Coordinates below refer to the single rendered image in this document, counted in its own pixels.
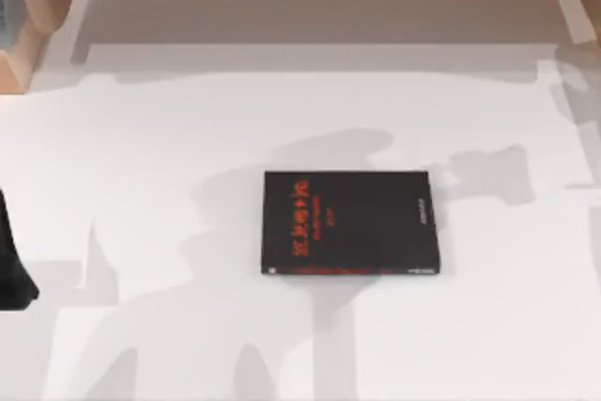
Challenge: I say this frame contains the black book with red lettering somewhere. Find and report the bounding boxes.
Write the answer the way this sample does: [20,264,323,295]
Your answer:
[260,169,443,276]

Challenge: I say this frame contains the grey-blue book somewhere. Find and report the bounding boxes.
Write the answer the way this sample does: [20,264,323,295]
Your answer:
[0,0,27,51]

